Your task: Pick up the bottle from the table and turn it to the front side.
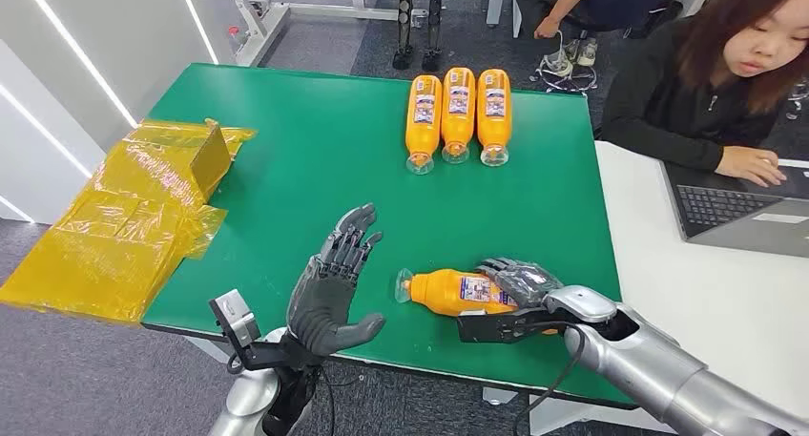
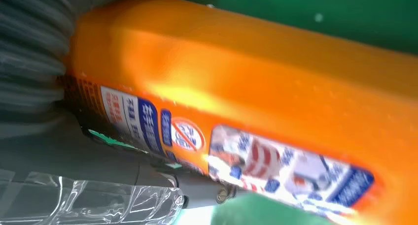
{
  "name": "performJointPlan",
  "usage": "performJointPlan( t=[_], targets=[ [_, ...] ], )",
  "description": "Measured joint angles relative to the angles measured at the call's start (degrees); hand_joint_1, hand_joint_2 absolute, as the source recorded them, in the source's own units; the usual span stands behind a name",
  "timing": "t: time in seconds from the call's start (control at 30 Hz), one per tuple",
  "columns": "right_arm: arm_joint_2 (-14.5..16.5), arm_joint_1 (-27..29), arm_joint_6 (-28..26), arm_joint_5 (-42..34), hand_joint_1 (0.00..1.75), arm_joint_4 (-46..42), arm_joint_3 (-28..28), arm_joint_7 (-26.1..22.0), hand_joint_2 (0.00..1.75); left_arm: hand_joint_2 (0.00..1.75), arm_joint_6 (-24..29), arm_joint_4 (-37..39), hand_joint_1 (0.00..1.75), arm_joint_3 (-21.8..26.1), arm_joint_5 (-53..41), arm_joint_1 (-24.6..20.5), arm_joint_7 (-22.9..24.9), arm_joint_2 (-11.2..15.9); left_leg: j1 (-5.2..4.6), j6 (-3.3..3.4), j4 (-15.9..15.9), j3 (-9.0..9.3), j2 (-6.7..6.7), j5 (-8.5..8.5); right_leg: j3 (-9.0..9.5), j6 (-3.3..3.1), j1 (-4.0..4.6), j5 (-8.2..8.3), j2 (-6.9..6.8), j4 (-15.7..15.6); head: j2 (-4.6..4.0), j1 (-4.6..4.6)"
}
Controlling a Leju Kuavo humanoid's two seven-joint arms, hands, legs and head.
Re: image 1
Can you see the seated person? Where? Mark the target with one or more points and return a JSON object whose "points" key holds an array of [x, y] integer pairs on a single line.
{"points": [[607, 0]]}

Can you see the seated person's hand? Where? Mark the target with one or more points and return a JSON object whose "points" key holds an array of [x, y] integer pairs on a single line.
{"points": [[547, 28]]}

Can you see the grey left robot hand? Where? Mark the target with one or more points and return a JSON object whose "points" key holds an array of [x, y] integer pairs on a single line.
{"points": [[319, 307]]}

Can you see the white metal frame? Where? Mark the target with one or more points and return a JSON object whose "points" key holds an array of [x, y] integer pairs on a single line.
{"points": [[272, 25]]}

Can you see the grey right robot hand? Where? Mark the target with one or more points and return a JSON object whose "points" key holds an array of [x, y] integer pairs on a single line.
{"points": [[524, 280]]}

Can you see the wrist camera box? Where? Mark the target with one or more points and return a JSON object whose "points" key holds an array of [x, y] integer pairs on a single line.
{"points": [[232, 316], [499, 327]]}

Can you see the white shoe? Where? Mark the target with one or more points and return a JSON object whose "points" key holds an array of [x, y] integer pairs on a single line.
{"points": [[588, 52], [558, 63]]}

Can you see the grey laptop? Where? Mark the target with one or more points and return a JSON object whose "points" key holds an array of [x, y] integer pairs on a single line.
{"points": [[733, 215]]}

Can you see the orange juice bottle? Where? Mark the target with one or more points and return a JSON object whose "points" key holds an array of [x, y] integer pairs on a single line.
{"points": [[494, 120], [442, 292], [423, 126], [458, 120]]}

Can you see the yellow film-wrapped cardboard box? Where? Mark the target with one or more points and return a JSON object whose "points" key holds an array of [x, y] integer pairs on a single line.
{"points": [[126, 231]]}

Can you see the small red-topped fixture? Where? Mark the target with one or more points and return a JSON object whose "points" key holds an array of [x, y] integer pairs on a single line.
{"points": [[234, 33]]}

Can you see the person at laptop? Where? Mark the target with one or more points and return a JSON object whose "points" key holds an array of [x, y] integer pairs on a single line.
{"points": [[670, 104]]}

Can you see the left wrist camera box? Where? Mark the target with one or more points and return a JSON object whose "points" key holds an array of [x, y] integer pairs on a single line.
{"points": [[232, 316]]}

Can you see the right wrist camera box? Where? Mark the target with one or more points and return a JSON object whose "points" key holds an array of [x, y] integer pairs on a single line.
{"points": [[499, 327]]}

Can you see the chair base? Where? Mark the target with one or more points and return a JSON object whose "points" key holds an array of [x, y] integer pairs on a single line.
{"points": [[566, 82]]}

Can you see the green table mat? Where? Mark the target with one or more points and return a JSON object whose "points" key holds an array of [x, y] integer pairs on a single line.
{"points": [[354, 186]]}

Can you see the black robot leg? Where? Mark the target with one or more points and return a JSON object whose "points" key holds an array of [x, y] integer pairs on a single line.
{"points": [[434, 25], [403, 22]]}

